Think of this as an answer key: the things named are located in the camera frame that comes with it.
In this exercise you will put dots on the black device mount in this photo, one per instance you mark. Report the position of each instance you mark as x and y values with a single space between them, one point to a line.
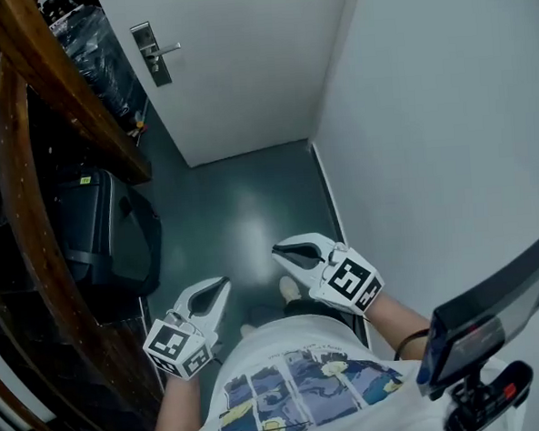
486 402

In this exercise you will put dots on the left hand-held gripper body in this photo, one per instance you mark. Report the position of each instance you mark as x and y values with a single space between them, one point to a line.
177 348

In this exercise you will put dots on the brown wooden beam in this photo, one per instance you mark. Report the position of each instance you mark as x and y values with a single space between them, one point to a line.
70 85

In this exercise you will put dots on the person's black trousers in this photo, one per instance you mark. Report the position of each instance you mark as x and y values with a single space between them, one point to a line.
311 307

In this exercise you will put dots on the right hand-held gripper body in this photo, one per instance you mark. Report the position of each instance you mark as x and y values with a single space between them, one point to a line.
351 280

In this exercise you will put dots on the person's left forearm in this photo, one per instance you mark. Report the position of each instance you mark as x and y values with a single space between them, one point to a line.
177 411

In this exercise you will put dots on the person's right forearm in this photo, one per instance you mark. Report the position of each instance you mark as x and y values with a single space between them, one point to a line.
394 325

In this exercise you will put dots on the black hard case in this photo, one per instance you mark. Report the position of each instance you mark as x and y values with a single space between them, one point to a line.
106 229

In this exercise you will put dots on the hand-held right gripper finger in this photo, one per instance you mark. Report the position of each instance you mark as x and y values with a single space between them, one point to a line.
305 240
302 274

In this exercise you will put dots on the white printed t-shirt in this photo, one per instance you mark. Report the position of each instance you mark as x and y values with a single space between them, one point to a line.
316 380

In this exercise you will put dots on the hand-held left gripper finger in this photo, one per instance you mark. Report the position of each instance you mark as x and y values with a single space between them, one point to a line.
197 291
219 306

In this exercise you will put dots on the black screen device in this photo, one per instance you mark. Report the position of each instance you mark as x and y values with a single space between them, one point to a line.
489 315

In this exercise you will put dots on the small tools on floor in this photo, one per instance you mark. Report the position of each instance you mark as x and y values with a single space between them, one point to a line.
138 124

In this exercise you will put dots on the black plastic-wrapped bundle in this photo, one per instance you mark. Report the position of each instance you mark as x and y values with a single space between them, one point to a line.
96 66

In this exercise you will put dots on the white door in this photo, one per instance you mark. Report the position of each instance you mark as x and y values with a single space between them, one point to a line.
252 74

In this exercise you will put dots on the curved wooden rail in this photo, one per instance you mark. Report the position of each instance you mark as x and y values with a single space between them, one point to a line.
23 216

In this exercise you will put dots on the person's light shoe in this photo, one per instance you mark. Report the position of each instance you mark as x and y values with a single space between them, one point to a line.
289 288

